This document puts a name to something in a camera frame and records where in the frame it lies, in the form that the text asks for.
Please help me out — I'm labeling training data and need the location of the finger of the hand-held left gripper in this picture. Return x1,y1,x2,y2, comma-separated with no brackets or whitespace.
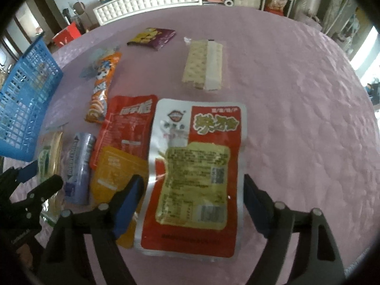
0,160,40,203
9,175,64,232

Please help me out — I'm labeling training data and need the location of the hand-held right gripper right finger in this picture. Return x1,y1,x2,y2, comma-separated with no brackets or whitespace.
243,175,346,285

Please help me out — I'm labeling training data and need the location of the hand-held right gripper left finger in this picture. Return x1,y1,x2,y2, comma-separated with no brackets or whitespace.
38,175,146,285

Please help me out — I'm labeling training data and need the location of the cream green snack packet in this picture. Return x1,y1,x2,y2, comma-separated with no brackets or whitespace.
37,131,64,223

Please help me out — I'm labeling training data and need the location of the large red silver snack packet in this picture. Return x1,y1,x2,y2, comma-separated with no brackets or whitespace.
134,98,247,263

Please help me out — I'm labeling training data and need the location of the blue plastic basket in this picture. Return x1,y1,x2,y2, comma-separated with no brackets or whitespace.
0,31,63,162

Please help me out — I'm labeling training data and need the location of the orange yellow snack packet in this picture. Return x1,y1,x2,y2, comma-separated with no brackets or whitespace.
90,146,149,249

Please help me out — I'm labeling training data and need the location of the lavender silver snack packet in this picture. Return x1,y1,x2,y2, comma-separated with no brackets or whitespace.
63,133,97,205

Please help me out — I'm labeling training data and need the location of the pink quilted blanket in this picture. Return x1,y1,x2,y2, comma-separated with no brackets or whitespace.
0,4,376,285

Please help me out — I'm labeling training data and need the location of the clear blue cracker packet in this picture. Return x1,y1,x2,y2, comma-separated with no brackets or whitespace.
80,46,121,79

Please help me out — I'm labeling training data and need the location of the red cardboard box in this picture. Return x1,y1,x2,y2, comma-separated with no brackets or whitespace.
53,22,82,46

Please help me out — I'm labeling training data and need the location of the clear white cracker packet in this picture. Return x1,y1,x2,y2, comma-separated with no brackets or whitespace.
181,37,224,92

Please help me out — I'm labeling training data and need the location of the purple yellow chip bag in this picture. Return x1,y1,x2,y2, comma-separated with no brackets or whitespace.
127,28,176,51

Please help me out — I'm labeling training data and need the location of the white tufted cabinet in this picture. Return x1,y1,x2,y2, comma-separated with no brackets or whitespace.
93,0,263,26

